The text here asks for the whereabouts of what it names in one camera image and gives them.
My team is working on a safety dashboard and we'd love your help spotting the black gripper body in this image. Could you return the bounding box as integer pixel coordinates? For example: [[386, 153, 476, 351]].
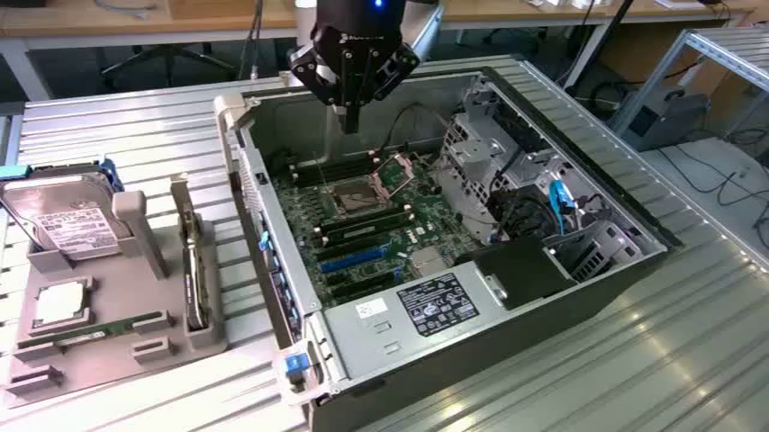
[[308, 0, 411, 63]]

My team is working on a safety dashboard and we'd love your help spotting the graphics card with black fan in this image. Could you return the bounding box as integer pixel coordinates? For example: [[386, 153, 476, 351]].
[[169, 174, 211, 332]]

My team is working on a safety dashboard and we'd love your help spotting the black office chair base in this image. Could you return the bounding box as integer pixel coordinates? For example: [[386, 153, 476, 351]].
[[479, 26, 548, 46], [99, 42, 236, 89]]

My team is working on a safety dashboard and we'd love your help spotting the perforated silver drive cage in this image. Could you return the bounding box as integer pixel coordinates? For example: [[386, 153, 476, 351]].
[[440, 112, 554, 245]]

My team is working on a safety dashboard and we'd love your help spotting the open metal socket cover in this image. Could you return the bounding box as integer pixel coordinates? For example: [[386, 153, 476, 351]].
[[368, 152, 415, 199]]

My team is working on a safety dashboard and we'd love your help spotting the thin metal locking lever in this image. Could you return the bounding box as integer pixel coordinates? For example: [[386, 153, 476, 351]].
[[315, 150, 331, 199]]

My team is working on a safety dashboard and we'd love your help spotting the CPU socket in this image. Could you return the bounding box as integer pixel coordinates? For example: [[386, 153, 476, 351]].
[[327, 179, 386, 218]]

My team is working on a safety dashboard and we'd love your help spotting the wooden desk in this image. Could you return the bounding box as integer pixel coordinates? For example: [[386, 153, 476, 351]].
[[438, 0, 755, 89], [0, 0, 302, 103]]

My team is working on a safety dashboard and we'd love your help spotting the green RAM stick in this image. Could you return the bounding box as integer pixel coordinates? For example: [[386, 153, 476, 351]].
[[16, 310, 167, 350], [327, 214, 411, 242]]

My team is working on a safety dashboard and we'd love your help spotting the green motherboard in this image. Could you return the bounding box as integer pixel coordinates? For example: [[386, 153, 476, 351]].
[[267, 148, 482, 307]]

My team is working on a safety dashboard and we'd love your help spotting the long black expansion slot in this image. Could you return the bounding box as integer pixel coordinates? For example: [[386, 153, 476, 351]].
[[331, 274, 403, 302], [315, 238, 390, 263]]

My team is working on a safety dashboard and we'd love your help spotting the blue disk carrier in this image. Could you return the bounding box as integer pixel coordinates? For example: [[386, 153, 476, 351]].
[[0, 155, 125, 194]]

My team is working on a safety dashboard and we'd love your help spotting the silver chipset heatsink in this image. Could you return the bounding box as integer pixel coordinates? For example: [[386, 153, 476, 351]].
[[411, 249, 450, 275]]

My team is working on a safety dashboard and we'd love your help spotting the blue expansion slot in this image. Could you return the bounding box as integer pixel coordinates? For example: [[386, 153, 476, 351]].
[[319, 249, 392, 275]]

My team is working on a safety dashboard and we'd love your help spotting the short black expansion slot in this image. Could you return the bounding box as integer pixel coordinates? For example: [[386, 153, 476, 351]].
[[326, 271, 364, 289]]

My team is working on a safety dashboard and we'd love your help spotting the black plastic shroud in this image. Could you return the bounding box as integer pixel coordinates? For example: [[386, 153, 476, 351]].
[[470, 236, 579, 312]]

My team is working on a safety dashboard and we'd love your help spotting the silver hard disk with label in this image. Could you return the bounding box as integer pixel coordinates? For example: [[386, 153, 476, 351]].
[[0, 173, 133, 262]]

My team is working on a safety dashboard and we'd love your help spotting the silver disk bay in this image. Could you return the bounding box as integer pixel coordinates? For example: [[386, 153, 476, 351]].
[[543, 219, 643, 284]]

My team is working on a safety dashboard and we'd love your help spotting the silver power supply with label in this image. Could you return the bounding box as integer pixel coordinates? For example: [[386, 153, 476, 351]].
[[311, 262, 515, 383]]

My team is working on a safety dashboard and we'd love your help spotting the grey parts rack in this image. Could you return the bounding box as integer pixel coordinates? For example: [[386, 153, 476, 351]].
[[2, 190, 229, 410]]

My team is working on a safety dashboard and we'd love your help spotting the open black PC case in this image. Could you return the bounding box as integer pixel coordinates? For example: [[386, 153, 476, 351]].
[[213, 66, 686, 432]]

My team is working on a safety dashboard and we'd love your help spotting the silver CPU chip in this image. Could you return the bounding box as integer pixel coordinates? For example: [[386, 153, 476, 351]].
[[32, 283, 89, 328]]

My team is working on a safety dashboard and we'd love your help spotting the thin black arched wire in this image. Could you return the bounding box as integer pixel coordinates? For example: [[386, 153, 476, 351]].
[[383, 103, 450, 152]]

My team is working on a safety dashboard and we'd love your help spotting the black hanging cable with plug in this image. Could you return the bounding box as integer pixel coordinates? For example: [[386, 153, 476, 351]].
[[237, 0, 267, 81]]

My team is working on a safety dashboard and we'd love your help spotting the light blue network cable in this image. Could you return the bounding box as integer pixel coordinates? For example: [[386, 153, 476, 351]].
[[93, 0, 161, 20]]

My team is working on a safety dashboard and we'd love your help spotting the black coiled cable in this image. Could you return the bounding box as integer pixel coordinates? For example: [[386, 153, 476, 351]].
[[587, 79, 630, 113]]

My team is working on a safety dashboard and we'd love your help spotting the black power wire bundle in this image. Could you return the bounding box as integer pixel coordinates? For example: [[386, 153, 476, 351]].
[[486, 186, 563, 242]]

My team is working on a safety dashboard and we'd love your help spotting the blue flat wire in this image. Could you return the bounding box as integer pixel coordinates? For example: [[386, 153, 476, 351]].
[[547, 179, 578, 236]]

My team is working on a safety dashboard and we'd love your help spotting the grey control box with handle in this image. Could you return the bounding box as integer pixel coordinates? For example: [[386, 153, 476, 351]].
[[618, 87, 714, 152]]

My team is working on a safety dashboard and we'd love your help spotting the aluminium profile frame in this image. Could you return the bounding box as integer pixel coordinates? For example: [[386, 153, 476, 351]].
[[611, 26, 769, 140]]

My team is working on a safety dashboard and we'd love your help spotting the black floor cable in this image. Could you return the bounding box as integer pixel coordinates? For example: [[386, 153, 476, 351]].
[[657, 143, 769, 217]]

